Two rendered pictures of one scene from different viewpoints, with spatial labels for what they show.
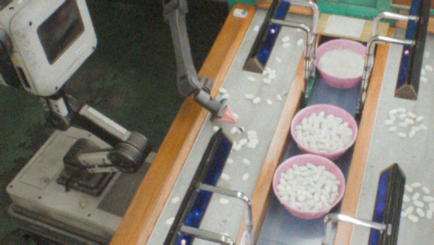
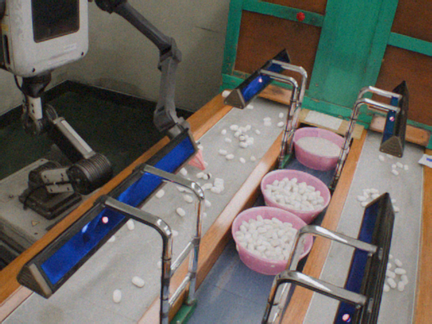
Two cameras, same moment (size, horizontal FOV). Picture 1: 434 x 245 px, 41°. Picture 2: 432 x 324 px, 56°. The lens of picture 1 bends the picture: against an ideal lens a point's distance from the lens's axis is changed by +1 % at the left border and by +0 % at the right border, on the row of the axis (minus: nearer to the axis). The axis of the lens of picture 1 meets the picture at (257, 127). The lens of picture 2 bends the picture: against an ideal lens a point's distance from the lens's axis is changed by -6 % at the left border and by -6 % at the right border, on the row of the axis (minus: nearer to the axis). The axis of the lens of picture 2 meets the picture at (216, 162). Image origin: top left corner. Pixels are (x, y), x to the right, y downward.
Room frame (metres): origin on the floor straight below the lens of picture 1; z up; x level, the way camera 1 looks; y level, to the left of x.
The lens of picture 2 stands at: (0.17, -0.03, 1.68)
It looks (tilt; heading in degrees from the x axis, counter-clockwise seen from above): 32 degrees down; 3
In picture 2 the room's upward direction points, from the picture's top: 7 degrees clockwise
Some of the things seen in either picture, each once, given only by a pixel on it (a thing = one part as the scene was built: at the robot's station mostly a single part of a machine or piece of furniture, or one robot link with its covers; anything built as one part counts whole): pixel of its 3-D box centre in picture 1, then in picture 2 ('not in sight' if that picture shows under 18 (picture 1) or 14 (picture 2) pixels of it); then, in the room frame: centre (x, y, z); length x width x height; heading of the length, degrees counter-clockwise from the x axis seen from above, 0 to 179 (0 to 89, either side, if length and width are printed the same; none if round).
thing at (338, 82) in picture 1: (342, 65); (318, 150); (1.94, -0.40, 0.72); 0.27 x 0.27 x 0.10
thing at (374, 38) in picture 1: (387, 69); (366, 146); (1.72, -0.54, 0.90); 0.20 x 0.19 x 0.45; 162
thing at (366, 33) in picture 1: (352, 28); (330, 123); (2.15, -0.46, 0.77); 0.33 x 0.15 x 0.01; 72
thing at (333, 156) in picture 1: (323, 135); (293, 199); (1.52, -0.27, 0.72); 0.27 x 0.27 x 0.10
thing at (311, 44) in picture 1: (291, 53); (273, 117); (1.84, -0.16, 0.90); 0.20 x 0.19 x 0.45; 162
